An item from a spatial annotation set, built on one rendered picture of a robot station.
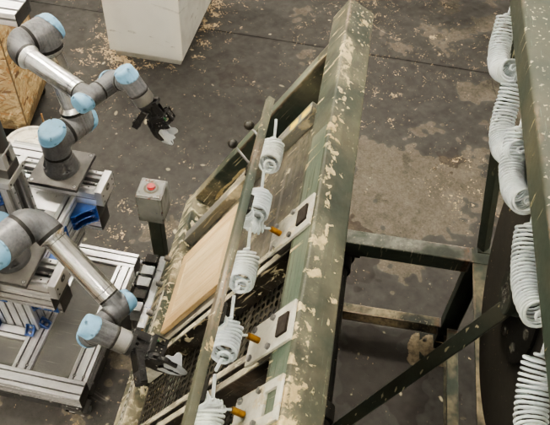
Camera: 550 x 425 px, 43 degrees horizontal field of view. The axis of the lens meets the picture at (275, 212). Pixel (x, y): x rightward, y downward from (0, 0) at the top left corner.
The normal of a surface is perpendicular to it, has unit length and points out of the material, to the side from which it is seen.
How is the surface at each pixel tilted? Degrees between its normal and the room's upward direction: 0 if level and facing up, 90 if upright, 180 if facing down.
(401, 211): 0
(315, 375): 30
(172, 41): 90
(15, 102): 90
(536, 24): 0
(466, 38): 0
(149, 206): 90
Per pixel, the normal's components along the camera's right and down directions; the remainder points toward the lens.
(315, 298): 0.53, -0.47
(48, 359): 0.04, -0.64
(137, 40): -0.20, 0.75
